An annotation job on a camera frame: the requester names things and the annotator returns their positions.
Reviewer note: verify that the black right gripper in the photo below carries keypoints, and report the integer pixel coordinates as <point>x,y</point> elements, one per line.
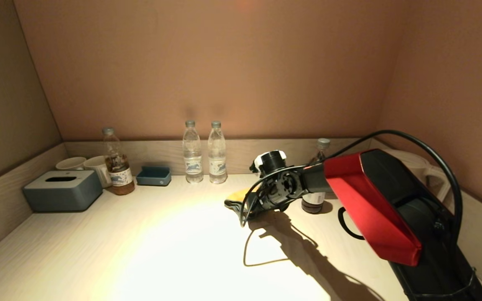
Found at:
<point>257,202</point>

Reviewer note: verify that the orange cloth with grey edge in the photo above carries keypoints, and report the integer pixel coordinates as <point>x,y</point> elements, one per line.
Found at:
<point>237,196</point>

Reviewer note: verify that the red black right robot arm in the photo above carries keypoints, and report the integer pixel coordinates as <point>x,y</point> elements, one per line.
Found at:
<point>375,200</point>

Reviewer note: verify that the clear water bottle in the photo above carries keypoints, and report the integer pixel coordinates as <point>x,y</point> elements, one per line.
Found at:
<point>217,166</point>
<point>192,166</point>

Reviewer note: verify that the dark tea bottle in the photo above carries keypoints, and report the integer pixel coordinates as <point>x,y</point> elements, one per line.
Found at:
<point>314,202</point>

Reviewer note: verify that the small blue tray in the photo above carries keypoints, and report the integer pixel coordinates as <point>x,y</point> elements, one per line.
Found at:
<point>153,179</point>

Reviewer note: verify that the half-full amber tea bottle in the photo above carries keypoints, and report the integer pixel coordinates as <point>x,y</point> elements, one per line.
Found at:
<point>119,178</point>

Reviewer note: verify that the white electric kettle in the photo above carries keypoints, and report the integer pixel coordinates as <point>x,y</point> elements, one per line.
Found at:
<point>429,171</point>

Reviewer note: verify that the blue-grey tissue box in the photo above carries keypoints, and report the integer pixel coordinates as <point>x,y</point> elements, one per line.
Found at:
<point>63,195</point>

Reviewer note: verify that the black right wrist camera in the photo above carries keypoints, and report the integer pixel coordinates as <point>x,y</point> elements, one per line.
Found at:
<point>271,161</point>

